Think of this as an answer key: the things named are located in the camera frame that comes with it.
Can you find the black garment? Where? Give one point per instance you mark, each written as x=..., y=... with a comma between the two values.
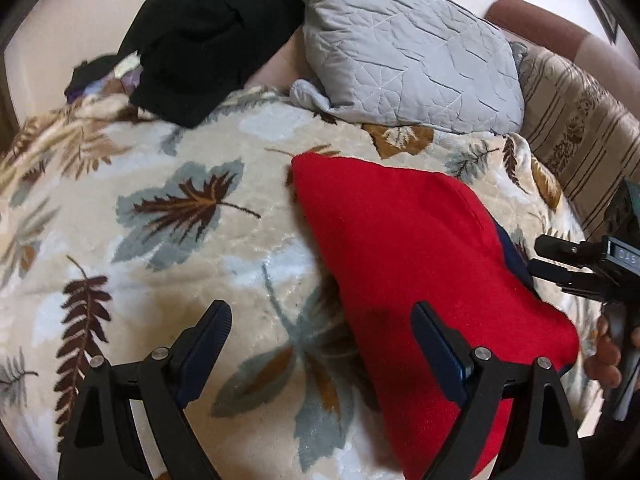
x=200, y=35

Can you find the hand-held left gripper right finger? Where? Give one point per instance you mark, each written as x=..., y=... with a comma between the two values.
x=440, y=355

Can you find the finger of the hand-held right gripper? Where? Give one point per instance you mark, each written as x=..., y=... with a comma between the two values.
x=565, y=247
x=560, y=275

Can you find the brown sofa backrest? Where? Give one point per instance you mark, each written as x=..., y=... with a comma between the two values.
x=540, y=20

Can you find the blue and red knit sweater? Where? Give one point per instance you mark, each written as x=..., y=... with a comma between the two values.
x=400, y=240

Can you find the beige striped sofa cushion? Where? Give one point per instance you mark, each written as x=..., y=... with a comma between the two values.
x=575, y=125

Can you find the dark picture frame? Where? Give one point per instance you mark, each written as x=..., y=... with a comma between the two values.
x=607, y=20

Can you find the purple patterned cloth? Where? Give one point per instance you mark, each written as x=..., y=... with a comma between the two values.
x=127, y=80

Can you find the leaf print beige blanket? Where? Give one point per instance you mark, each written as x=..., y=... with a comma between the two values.
x=150, y=285

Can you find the person's right hand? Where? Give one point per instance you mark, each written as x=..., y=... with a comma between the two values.
x=602, y=360

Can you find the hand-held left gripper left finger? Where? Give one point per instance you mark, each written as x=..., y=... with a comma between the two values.
x=205, y=350

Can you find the grey quilted pillow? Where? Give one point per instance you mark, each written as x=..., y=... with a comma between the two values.
x=400, y=50

